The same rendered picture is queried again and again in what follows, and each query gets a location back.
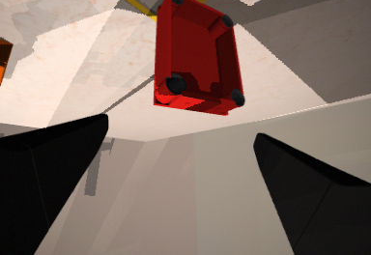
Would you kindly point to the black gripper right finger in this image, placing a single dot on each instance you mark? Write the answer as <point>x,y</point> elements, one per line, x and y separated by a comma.
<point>323,210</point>

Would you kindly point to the red rectangular shell with corner bosses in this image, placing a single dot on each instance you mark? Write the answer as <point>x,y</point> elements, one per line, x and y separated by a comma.
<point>196,60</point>

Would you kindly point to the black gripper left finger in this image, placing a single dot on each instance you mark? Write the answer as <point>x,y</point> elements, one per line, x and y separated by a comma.
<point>39,170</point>

